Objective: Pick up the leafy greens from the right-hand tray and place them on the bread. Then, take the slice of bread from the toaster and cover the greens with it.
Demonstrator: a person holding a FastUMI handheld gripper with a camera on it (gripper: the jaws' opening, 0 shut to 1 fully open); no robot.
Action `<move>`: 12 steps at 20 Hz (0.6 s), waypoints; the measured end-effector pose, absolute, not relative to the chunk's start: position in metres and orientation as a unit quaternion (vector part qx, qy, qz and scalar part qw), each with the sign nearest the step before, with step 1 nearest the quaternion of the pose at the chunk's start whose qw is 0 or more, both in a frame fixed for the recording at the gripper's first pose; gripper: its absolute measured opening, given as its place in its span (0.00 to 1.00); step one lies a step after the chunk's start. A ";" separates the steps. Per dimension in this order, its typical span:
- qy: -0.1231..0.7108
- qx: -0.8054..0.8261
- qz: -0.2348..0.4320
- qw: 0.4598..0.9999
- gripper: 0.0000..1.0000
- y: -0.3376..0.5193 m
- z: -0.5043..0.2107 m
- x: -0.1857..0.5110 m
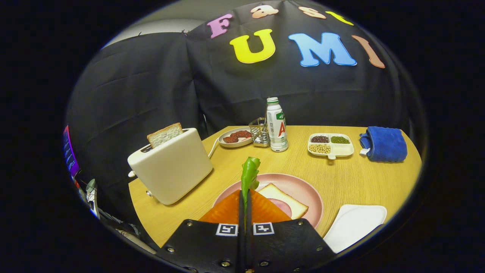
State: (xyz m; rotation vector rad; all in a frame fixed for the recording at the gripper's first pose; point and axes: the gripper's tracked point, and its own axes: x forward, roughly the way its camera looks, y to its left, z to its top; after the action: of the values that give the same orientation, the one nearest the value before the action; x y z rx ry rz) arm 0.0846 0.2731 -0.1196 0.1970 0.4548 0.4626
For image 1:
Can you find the black backdrop cloth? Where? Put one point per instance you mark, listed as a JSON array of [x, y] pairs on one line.
[[151, 87]]

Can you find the blue towel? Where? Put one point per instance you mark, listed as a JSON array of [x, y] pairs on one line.
[[384, 144]]

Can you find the green lettuce leaf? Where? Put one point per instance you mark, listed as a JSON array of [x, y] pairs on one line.
[[250, 174]]

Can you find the white grey device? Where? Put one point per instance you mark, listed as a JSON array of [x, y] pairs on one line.
[[92, 195]]

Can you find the white bottle with green cap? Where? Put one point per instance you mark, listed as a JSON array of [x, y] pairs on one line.
[[276, 129]]

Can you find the white toaster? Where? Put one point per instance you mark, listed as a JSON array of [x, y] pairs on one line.
[[174, 167]]

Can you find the small round white plate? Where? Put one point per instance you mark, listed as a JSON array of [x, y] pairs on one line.
[[227, 145]]

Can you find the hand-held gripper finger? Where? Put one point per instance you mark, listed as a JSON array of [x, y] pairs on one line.
[[242, 212], [249, 212]]

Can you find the red meat slices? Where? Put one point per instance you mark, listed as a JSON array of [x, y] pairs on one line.
[[238, 135]]

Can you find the pink plate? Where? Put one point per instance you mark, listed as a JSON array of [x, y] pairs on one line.
[[303, 189]]

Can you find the toasted bread slice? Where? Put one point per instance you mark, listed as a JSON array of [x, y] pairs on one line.
[[165, 134]]

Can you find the white rectangular plate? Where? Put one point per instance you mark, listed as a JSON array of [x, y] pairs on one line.
[[352, 223]]

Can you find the divided white dish with beans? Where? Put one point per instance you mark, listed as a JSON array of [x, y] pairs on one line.
[[341, 149]]

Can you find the white bread slice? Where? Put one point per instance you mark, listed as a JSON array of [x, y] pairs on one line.
[[288, 203]]

